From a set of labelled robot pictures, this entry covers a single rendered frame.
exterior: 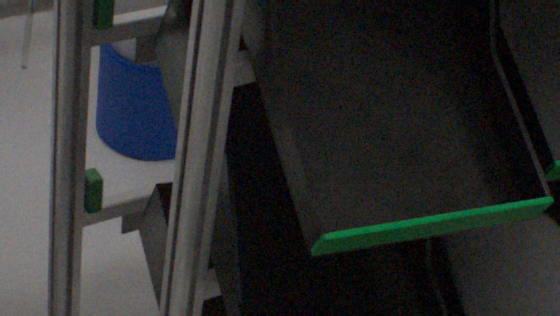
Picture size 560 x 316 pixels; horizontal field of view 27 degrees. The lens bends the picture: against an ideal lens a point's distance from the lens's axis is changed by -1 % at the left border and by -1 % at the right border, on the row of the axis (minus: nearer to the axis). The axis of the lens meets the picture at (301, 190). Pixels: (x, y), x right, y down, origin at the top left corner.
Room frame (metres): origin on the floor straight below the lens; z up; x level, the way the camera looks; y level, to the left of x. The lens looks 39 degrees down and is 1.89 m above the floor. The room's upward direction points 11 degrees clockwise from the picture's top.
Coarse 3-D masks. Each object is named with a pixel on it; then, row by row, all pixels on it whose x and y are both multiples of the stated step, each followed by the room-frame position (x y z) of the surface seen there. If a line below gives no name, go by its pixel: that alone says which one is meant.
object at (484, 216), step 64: (256, 0) 0.52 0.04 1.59; (320, 0) 0.56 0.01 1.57; (384, 0) 0.58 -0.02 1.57; (448, 0) 0.59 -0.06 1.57; (256, 64) 0.51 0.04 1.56; (320, 64) 0.52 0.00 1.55; (384, 64) 0.54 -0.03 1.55; (448, 64) 0.55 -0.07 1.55; (320, 128) 0.49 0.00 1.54; (384, 128) 0.50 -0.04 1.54; (448, 128) 0.52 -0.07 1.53; (512, 128) 0.52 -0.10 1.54; (320, 192) 0.46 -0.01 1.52; (384, 192) 0.47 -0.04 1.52; (448, 192) 0.48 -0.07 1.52; (512, 192) 0.50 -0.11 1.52
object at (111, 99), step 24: (120, 72) 1.28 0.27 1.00; (144, 72) 1.27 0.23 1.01; (120, 96) 1.28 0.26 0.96; (144, 96) 1.27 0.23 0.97; (96, 120) 1.32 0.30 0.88; (120, 120) 1.28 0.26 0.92; (144, 120) 1.27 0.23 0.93; (168, 120) 1.28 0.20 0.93; (120, 144) 1.27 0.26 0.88; (144, 144) 1.27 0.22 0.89; (168, 144) 1.28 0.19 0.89
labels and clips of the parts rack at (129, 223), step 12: (96, 0) 0.64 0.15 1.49; (108, 0) 0.64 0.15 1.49; (96, 12) 0.64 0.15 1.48; (108, 12) 0.64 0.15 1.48; (96, 24) 0.64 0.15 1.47; (108, 24) 0.65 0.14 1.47; (144, 48) 0.68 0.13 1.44; (144, 60) 0.68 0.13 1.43; (156, 60) 0.69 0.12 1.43; (96, 180) 0.64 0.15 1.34; (84, 192) 0.65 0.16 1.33; (96, 192) 0.64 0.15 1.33; (84, 204) 0.65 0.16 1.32; (96, 204) 0.64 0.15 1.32; (132, 216) 0.68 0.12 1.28; (132, 228) 0.68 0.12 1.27
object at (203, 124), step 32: (64, 0) 0.63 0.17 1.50; (224, 0) 0.50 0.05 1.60; (64, 32) 0.62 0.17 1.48; (192, 32) 0.50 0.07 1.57; (224, 32) 0.50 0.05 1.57; (64, 64) 0.62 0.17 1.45; (192, 64) 0.50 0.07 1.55; (224, 64) 0.50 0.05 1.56; (64, 96) 0.62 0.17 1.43; (192, 96) 0.51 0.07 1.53; (224, 96) 0.50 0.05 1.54; (64, 128) 0.62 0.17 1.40; (192, 128) 0.50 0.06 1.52; (224, 128) 0.50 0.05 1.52; (64, 160) 0.63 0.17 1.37; (192, 160) 0.49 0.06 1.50; (64, 192) 0.63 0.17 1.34; (192, 192) 0.49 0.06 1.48; (64, 224) 0.63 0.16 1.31; (192, 224) 0.50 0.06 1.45; (64, 256) 0.63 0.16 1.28; (192, 256) 0.50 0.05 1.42; (64, 288) 0.63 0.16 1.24; (192, 288) 0.51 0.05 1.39
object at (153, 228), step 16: (160, 192) 0.61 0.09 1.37; (160, 208) 0.61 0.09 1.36; (144, 224) 0.63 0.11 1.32; (160, 224) 0.60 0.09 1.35; (144, 240) 0.63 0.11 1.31; (160, 240) 0.60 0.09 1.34; (160, 256) 0.60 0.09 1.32; (160, 272) 0.60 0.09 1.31; (160, 288) 0.59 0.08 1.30; (208, 304) 0.61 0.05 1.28
